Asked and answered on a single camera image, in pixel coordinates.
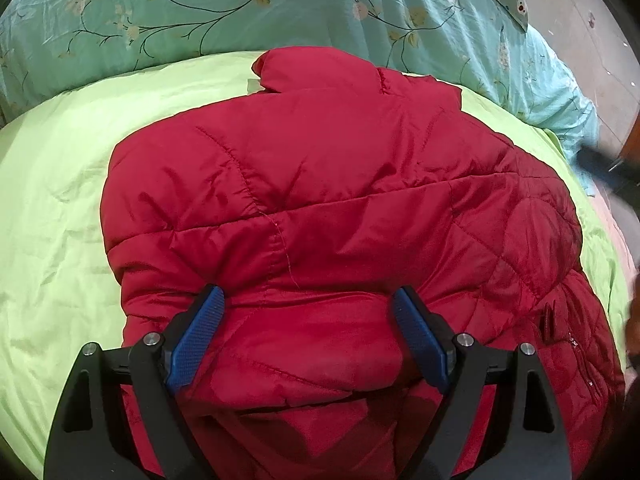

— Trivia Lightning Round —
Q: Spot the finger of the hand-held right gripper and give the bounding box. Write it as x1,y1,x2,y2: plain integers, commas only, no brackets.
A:
577,146,640,197

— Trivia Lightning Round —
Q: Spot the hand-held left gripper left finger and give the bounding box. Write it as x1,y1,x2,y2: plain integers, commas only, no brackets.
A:
44,284,225,480

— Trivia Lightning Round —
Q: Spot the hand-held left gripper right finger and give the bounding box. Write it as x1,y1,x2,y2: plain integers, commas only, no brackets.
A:
392,285,574,480

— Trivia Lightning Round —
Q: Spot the red puffer jacket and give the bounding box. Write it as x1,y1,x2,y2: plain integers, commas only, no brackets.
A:
100,46,628,480

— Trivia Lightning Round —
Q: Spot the wooden furniture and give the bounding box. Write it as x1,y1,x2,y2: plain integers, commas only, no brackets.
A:
619,109,640,162

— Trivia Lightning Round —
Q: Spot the pink cloth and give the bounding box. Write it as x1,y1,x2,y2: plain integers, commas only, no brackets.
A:
589,194,637,286

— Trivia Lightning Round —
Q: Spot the light green bed sheet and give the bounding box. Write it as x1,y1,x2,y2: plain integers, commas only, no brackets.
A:
0,50,633,480

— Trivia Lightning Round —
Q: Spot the teal floral quilt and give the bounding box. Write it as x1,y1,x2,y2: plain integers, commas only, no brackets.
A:
0,0,601,196

